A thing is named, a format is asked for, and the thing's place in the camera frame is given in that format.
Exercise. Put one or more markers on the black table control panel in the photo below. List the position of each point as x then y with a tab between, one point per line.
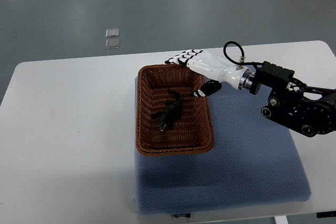
326	214

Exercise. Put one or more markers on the blue grey foam mat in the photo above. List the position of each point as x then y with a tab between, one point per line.
253	162

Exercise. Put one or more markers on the dark toy crocodile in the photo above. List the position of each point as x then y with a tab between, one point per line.
170	113

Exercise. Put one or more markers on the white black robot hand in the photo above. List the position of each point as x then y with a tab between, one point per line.
216	68

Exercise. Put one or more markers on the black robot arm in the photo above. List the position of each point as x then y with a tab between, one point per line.
291	103

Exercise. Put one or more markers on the upper floor socket plate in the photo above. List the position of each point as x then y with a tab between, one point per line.
112	32

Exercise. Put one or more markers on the table brand label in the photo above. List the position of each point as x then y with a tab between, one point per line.
184	215

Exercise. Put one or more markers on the brown wicker basket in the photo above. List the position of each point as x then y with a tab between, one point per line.
192	133

